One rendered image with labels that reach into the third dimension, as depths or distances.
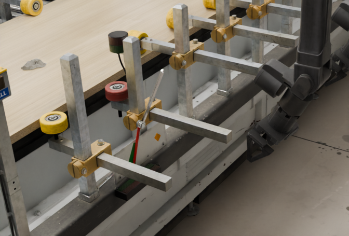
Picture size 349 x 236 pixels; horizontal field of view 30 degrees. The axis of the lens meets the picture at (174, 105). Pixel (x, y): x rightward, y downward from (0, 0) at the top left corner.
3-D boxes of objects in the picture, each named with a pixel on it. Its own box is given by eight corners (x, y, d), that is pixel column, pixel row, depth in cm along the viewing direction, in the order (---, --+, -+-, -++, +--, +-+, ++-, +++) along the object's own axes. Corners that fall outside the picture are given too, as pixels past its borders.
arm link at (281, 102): (309, 101, 138) (319, 91, 142) (283, 81, 139) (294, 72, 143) (293, 123, 142) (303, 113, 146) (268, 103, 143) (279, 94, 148)
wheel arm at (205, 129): (232, 141, 190) (232, 128, 188) (226, 147, 188) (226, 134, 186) (118, 106, 213) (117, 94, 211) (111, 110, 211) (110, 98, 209)
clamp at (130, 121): (162, 113, 207) (161, 99, 205) (136, 133, 198) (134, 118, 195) (148, 109, 210) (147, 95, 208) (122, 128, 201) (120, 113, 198)
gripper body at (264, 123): (253, 128, 146) (268, 106, 141) (274, 112, 153) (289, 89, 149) (275, 147, 144) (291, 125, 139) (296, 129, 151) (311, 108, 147)
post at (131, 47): (151, 172, 211) (138, 36, 189) (144, 178, 209) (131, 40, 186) (143, 169, 213) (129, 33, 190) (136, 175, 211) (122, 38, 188)
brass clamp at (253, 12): (276, 10, 254) (276, -3, 252) (258, 21, 245) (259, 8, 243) (262, 7, 258) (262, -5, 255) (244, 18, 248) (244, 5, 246)
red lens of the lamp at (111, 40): (133, 39, 192) (132, 32, 191) (120, 46, 188) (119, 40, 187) (117, 36, 196) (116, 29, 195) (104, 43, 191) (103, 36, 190)
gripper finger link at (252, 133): (232, 155, 149) (251, 127, 144) (248, 142, 155) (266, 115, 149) (255, 174, 148) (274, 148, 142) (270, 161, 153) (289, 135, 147)
